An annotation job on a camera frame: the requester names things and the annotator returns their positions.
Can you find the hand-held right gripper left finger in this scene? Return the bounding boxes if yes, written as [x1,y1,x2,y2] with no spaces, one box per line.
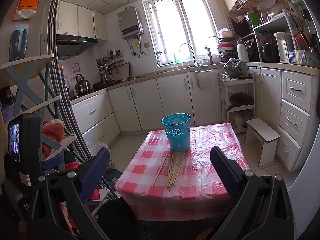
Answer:
[26,147,112,240]

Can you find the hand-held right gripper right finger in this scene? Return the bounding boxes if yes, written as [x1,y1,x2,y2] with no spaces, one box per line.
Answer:
[210,145,298,240]

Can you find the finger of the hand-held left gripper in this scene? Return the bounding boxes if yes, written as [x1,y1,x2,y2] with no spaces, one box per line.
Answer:
[41,154,63,172]

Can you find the bundle of wooden chopsticks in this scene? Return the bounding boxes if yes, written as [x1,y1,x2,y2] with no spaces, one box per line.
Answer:
[166,151,185,192]

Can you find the teal perforated plastic basket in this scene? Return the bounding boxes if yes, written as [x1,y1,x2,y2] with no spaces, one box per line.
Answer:
[161,113,191,152]

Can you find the wooden chopstick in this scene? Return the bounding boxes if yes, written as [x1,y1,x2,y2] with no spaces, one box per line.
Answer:
[152,154,168,187]

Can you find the blue dustpan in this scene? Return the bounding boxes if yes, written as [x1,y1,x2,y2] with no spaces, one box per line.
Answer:
[106,169,123,188]

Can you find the floral bin with plastic bag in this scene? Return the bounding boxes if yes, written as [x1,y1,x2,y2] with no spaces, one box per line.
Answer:
[87,142,110,160]

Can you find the red plush cloth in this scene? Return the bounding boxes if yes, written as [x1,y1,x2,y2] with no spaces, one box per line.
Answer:
[41,119,66,159]

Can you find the red checked plastic tablecloth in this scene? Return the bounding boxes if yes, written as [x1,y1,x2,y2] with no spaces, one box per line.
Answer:
[114,122,250,222]

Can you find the white wide drawer cabinet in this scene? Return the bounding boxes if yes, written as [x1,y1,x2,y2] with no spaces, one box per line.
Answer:
[70,91,122,150]

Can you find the white step stool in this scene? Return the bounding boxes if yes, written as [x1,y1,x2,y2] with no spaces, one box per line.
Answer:
[244,117,282,167]

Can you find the black gas stove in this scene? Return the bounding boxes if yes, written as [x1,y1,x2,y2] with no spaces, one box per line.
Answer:
[69,89,100,101]

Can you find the dark metal bowl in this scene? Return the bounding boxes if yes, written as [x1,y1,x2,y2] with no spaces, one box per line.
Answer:
[229,92,253,107]

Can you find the steel kettle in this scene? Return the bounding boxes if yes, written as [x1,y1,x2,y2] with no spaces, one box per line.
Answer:
[74,73,91,93]

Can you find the black frying pan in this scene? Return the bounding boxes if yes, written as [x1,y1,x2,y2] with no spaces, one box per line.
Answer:
[93,80,116,90]

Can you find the white narrow drawer unit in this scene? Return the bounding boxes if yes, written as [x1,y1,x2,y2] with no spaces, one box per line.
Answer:
[275,70,314,174]

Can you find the white base cabinets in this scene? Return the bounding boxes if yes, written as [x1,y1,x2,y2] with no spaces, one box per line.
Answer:
[107,69,224,132]

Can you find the white panelled door cabinet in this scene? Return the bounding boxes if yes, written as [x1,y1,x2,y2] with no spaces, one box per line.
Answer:
[250,66,283,124]

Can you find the white trolley rack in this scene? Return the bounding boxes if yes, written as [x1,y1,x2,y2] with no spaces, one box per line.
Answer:
[219,76,256,133]

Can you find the white hanging plastic bag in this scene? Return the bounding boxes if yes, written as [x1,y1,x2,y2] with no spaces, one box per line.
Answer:
[194,69,213,91]

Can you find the blue patterned slippers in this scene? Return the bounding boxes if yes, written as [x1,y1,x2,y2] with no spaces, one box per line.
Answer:
[9,24,29,62]

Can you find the cutting board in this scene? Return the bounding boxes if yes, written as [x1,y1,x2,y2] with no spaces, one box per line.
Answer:
[114,62,131,80]

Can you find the green plastic bag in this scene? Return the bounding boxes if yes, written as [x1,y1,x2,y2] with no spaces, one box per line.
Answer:
[223,58,252,80]

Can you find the black range hood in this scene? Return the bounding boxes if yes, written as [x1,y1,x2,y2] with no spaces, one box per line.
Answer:
[56,34,98,57]

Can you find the chrome sink faucet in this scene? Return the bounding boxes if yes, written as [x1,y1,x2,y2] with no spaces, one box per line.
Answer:
[179,43,198,67]

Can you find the black tap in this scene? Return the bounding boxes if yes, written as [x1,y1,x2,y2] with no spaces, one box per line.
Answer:
[204,47,214,65]

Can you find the white thermos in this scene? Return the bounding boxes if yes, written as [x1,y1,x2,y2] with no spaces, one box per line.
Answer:
[236,40,250,62]

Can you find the beige kitchen countertop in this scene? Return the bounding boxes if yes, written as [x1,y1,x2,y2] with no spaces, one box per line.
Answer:
[69,62,320,105]

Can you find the stacked bowls and pots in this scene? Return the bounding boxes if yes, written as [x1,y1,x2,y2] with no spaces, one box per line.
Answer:
[216,28,238,57]

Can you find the black cooking pot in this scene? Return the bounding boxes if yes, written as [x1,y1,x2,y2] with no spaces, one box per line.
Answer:
[261,42,280,62]

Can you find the white electric thermo pot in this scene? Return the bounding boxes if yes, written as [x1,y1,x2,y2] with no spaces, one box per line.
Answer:
[274,32,293,63]

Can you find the grey plastic bag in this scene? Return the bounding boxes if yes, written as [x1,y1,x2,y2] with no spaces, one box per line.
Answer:
[287,49,320,67]

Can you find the black microwave oven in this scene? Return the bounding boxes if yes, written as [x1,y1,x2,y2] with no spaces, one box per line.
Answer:
[229,17,255,40]

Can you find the red frying pan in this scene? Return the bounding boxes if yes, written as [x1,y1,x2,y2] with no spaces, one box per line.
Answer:
[294,30,312,52]

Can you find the grey gas water heater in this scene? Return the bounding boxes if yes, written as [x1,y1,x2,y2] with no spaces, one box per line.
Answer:
[117,6,145,40]

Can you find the white framed window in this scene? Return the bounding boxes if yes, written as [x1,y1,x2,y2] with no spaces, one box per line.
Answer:
[142,0,227,67]

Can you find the green box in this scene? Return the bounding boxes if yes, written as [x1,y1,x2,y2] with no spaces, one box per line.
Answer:
[246,12,261,27]

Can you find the white countertop shelf rack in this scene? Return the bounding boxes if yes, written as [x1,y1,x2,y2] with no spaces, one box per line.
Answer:
[252,9,300,63]

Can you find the grey sliding door frame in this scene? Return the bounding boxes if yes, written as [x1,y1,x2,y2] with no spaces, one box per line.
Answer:
[49,0,92,160]

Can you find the white shelf blue frame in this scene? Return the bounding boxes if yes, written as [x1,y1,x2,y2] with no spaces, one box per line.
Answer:
[0,54,78,160]

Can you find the red paper wall stickers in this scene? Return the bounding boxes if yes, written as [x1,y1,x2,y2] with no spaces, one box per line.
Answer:
[62,62,81,94]

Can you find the wall utensil rack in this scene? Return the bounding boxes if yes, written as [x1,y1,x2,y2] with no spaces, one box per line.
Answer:
[94,49,125,82]

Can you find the wire under-cabinet basket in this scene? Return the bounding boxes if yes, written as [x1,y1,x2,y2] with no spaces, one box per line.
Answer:
[235,0,258,10]

